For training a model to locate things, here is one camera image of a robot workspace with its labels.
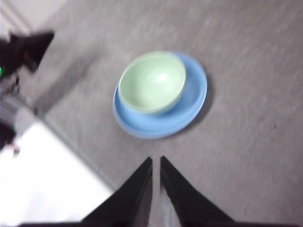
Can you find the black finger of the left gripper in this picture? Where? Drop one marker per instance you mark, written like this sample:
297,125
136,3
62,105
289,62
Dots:
33,47

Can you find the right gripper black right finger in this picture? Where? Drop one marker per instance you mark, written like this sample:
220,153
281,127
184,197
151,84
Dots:
184,198

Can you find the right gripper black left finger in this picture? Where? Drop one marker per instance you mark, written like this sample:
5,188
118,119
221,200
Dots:
132,198

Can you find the blue round plate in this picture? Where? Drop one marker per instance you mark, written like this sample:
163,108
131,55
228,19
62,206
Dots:
151,127

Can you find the green ribbed bowl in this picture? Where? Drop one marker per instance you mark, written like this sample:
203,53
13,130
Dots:
151,82

